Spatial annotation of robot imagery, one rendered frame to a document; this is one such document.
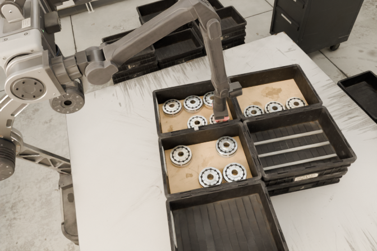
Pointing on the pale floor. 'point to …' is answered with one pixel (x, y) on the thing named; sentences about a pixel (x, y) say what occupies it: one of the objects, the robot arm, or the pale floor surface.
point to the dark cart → (318, 5)
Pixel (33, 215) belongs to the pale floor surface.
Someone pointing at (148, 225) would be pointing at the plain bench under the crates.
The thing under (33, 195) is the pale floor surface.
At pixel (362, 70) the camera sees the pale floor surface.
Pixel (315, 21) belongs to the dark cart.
